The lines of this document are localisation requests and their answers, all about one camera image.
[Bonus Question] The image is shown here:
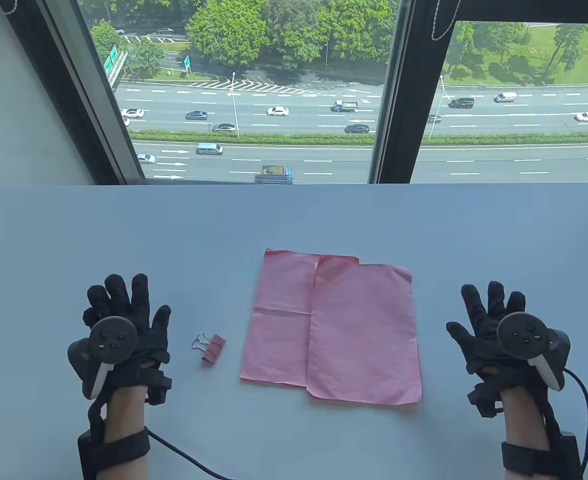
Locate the person's right hand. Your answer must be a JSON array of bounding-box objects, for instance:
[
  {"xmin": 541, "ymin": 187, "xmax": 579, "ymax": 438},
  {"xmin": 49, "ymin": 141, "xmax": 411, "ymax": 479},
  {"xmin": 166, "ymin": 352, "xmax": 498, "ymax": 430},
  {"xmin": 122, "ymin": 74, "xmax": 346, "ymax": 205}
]
[{"xmin": 446, "ymin": 281, "xmax": 541, "ymax": 389}]

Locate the person's left hand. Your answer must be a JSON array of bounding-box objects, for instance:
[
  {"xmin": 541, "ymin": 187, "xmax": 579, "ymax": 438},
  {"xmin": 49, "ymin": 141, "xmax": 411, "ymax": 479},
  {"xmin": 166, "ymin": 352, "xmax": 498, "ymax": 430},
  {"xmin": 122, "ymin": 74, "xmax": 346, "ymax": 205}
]
[{"xmin": 82, "ymin": 273, "xmax": 172, "ymax": 371}]

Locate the pink binder clip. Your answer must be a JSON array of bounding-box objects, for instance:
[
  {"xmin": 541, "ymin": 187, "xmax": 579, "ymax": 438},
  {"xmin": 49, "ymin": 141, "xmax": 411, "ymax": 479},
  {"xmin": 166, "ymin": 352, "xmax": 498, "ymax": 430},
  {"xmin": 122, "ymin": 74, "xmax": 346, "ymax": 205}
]
[{"xmin": 191, "ymin": 333, "xmax": 227, "ymax": 364}]

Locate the stack of pink paper sheets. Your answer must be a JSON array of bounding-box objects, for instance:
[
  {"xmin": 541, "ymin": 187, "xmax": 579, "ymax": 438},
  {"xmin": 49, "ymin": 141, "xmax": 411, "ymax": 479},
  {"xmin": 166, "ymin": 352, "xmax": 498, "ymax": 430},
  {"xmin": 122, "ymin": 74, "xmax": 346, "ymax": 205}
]
[{"xmin": 239, "ymin": 249, "xmax": 423, "ymax": 406}]

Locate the person's right forearm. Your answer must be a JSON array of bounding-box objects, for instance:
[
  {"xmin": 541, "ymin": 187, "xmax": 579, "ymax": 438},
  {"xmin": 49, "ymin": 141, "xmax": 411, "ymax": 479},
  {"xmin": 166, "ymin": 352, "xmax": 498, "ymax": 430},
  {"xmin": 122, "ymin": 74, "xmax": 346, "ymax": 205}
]
[{"xmin": 499, "ymin": 386, "xmax": 551, "ymax": 480}]

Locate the grey and white hand controller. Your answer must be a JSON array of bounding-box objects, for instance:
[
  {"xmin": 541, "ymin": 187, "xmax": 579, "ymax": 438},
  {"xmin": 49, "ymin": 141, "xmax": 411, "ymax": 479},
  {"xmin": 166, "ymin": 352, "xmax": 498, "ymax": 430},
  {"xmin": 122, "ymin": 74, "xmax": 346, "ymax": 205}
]
[
  {"xmin": 67, "ymin": 317, "xmax": 139, "ymax": 400},
  {"xmin": 497, "ymin": 312, "xmax": 572, "ymax": 392}
]

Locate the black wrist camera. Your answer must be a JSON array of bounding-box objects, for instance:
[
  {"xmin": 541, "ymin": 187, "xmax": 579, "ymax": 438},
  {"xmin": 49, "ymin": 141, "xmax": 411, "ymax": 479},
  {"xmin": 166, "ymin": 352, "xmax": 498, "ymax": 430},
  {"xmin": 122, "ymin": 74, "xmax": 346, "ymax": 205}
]
[
  {"xmin": 468, "ymin": 380, "xmax": 505, "ymax": 419},
  {"xmin": 144, "ymin": 367, "xmax": 173, "ymax": 406}
]

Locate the black wrist strap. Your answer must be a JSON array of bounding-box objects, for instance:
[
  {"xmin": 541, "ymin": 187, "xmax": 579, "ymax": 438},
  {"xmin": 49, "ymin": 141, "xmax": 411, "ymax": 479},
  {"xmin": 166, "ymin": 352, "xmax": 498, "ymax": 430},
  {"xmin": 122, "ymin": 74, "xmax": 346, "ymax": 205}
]
[
  {"xmin": 500, "ymin": 435, "xmax": 583, "ymax": 480},
  {"xmin": 77, "ymin": 426, "xmax": 151, "ymax": 480}
]

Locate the black window frame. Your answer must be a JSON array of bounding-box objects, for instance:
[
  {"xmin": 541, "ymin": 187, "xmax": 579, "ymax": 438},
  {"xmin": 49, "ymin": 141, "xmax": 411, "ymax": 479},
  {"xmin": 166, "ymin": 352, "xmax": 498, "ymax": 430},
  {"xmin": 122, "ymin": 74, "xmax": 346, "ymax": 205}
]
[{"xmin": 9, "ymin": 0, "xmax": 588, "ymax": 186}]

